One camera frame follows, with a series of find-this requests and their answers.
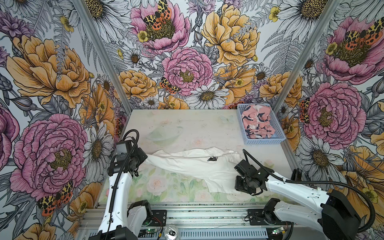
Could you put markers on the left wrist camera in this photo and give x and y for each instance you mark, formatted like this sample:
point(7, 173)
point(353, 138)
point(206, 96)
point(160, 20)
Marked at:
point(120, 159)

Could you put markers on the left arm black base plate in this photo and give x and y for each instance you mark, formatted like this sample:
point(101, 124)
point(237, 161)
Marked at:
point(159, 219)

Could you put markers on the pink patterned garment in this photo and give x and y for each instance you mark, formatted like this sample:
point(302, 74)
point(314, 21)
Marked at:
point(256, 121)

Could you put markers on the left aluminium corner post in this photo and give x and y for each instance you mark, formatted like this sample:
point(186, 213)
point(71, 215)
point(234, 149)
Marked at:
point(98, 43)

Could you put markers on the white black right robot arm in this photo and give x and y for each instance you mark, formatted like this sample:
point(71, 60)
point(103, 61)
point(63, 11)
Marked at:
point(329, 213)

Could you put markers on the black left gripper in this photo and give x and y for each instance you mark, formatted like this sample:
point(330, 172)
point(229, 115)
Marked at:
point(142, 156)

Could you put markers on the grey slotted cable duct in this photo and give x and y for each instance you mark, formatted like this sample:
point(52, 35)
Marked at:
point(221, 234)

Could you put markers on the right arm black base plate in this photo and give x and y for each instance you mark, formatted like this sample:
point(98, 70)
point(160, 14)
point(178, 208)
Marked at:
point(259, 217)

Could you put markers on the right aluminium corner post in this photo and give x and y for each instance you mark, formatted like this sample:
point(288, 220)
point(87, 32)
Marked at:
point(313, 38)

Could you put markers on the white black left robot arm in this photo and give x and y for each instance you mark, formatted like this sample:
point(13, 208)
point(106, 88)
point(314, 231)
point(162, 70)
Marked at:
point(121, 221)

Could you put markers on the white t-shirt with robot print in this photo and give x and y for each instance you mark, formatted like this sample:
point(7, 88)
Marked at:
point(213, 165)

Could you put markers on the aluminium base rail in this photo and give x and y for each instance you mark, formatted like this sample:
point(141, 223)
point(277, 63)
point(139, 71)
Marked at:
point(207, 215)

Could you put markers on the aluminium corner post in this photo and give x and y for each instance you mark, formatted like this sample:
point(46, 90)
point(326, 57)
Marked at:
point(313, 38)
point(98, 43)

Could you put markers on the light blue perforated laundry basket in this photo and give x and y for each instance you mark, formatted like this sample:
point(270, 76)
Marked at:
point(278, 136)

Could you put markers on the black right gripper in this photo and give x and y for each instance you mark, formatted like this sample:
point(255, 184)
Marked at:
point(238, 186)

